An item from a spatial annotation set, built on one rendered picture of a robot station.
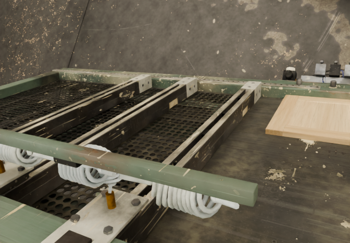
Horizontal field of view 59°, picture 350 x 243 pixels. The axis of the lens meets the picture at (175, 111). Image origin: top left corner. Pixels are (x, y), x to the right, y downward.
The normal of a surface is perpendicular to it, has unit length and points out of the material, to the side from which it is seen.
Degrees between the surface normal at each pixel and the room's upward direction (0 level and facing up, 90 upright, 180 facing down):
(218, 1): 0
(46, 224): 59
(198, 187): 30
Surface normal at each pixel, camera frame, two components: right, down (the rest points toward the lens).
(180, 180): -0.47, 0.33
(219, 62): -0.43, -0.18
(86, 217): -0.07, -0.94
